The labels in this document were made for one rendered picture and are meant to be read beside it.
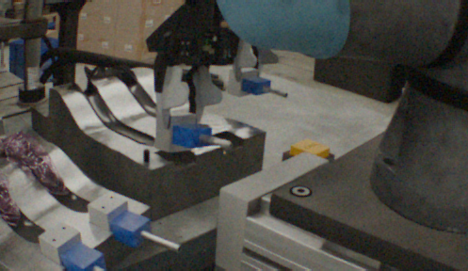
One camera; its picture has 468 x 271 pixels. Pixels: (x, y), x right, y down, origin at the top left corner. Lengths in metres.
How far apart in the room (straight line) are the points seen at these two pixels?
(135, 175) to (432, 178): 0.52
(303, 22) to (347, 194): 0.16
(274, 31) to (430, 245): 0.17
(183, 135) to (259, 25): 0.49
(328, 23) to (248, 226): 0.24
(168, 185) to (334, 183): 0.42
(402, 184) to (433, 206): 0.03
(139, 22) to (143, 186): 4.00
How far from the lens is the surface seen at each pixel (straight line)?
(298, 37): 0.24
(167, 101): 0.71
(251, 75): 1.02
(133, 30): 4.75
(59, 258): 0.55
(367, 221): 0.32
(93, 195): 0.71
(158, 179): 0.73
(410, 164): 0.33
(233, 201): 0.43
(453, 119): 0.32
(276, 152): 1.03
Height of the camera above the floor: 1.19
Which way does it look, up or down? 21 degrees down
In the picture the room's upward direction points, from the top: 5 degrees clockwise
